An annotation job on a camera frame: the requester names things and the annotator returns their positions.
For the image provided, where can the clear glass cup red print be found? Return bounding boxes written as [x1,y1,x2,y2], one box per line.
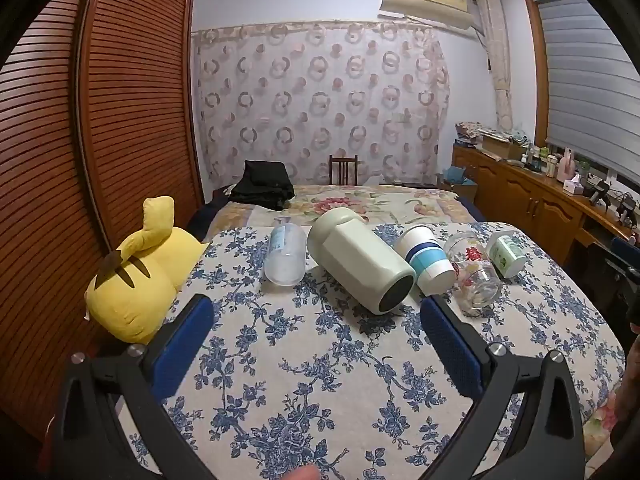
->
[444,231,502,311]

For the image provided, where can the clear plastic bottle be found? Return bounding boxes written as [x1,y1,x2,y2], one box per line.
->
[263,219,307,288]

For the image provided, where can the black cloth bundle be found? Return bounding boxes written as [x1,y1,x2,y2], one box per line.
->
[229,160,296,211]

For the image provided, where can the grey window blind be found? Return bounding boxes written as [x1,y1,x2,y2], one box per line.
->
[537,0,640,181]

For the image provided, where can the cardboard box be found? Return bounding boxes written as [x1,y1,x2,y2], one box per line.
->
[480,135,523,161]

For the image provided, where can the large pale green thermos cup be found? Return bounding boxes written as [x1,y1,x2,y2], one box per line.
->
[306,207,417,316]

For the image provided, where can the dark wooden chair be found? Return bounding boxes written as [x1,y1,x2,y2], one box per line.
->
[329,155,359,186]

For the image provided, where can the teal cloth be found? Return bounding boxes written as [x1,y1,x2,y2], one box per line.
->
[442,166,476,187]

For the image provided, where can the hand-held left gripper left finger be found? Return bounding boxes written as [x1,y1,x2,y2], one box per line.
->
[50,294,216,480]

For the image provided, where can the wooden sideboard cabinet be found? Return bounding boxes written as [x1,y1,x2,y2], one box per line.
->
[451,145,640,271]

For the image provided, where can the white paper cup blue stripes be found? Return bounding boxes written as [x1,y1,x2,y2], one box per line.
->
[393,225,457,297]

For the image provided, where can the yellow plush toy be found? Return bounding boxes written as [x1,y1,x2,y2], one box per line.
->
[84,196,211,345]

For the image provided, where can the cream lace curtain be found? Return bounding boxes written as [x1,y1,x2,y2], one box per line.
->
[475,0,516,133]

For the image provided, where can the blue floral tablecloth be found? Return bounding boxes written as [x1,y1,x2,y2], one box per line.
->
[117,222,628,480]

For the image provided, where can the dark blue chair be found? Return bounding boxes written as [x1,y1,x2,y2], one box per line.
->
[595,237,640,321]

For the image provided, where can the floral bed blanket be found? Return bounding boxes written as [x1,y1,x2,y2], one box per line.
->
[210,184,483,241]

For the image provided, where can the ring patterned curtain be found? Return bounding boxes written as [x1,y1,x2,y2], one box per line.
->
[192,21,451,186]

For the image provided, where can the pink bottle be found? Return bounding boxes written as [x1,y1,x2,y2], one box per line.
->
[556,147,575,181]

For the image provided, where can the brown slatted wooden wardrobe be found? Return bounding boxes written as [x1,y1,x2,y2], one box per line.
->
[0,0,206,441]

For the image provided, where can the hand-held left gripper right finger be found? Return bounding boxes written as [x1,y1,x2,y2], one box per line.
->
[420,294,586,480]

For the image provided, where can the small white green cup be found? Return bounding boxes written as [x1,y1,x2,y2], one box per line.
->
[486,230,526,279]

